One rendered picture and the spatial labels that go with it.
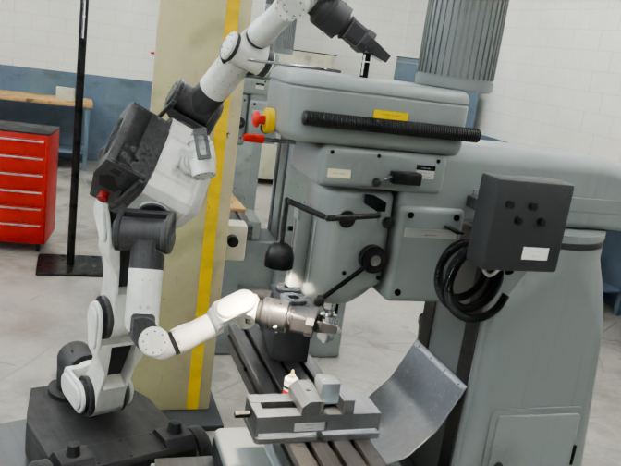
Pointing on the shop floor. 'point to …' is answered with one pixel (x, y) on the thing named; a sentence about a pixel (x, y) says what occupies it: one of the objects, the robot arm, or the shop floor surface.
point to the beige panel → (229, 10)
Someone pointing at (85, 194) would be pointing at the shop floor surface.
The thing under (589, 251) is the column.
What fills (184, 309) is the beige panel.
